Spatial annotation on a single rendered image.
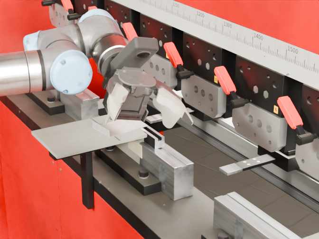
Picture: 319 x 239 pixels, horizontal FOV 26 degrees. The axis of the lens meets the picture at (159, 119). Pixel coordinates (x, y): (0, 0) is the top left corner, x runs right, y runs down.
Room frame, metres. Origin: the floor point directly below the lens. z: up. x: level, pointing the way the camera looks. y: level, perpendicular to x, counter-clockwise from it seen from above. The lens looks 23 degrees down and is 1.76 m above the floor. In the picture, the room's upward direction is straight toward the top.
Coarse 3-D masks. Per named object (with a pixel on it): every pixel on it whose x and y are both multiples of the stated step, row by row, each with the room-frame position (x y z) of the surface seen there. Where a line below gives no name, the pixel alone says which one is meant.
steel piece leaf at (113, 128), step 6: (120, 120) 1.80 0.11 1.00; (96, 126) 1.73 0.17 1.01; (102, 126) 1.71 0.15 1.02; (108, 126) 1.76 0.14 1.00; (114, 126) 1.76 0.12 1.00; (120, 126) 1.76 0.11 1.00; (126, 126) 1.76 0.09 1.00; (132, 126) 1.76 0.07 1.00; (102, 132) 1.71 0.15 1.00; (108, 132) 1.69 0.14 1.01; (114, 132) 1.71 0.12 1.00; (120, 132) 1.71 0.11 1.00; (126, 132) 1.72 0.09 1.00
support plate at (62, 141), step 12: (84, 120) 1.80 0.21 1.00; (96, 120) 1.80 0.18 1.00; (108, 120) 1.80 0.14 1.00; (36, 132) 1.72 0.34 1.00; (48, 132) 1.72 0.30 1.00; (60, 132) 1.72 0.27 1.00; (72, 132) 1.72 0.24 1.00; (84, 132) 1.72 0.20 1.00; (96, 132) 1.72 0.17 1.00; (132, 132) 1.72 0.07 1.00; (144, 132) 1.72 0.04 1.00; (48, 144) 1.64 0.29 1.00; (60, 144) 1.64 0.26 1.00; (72, 144) 1.64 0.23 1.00; (84, 144) 1.64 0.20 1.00; (96, 144) 1.64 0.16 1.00; (108, 144) 1.65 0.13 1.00; (60, 156) 1.58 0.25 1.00
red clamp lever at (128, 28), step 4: (124, 24) 1.68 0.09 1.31; (128, 24) 1.68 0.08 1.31; (124, 28) 1.67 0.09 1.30; (128, 28) 1.67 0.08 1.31; (132, 28) 1.67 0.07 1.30; (128, 32) 1.66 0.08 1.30; (132, 32) 1.66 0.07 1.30; (128, 36) 1.66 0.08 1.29; (132, 36) 1.65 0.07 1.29; (136, 36) 1.66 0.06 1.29
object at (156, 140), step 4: (140, 120) 1.80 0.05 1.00; (144, 128) 1.77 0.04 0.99; (148, 128) 1.75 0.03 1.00; (148, 132) 1.72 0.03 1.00; (152, 132) 1.73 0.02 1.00; (156, 132) 1.72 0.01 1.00; (148, 136) 1.71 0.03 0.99; (152, 136) 1.69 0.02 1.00; (156, 136) 1.71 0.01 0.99; (160, 136) 1.69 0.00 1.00; (144, 140) 1.73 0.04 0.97; (148, 140) 1.71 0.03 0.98; (152, 140) 1.69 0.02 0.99; (156, 140) 1.68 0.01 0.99; (160, 140) 1.69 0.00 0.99; (164, 140) 1.69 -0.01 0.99; (152, 144) 1.69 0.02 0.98; (156, 144) 1.68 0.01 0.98; (160, 144) 1.69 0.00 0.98; (164, 144) 1.69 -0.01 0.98; (156, 148) 1.68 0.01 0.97
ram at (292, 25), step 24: (120, 0) 1.78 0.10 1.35; (192, 0) 1.49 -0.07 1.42; (216, 0) 1.41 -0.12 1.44; (240, 0) 1.34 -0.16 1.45; (264, 0) 1.28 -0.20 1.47; (288, 0) 1.22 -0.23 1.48; (312, 0) 1.17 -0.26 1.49; (168, 24) 1.57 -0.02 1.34; (192, 24) 1.48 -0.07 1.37; (240, 24) 1.34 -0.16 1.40; (264, 24) 1.27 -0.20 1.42; (288, 24) 1.21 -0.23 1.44; (312, 24) 1.16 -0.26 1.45; (240, 48) 1.33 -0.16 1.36; (312, 48) 1.16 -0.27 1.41; (288, 72) 1.21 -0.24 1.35; (312, 72) 1.15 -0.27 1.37
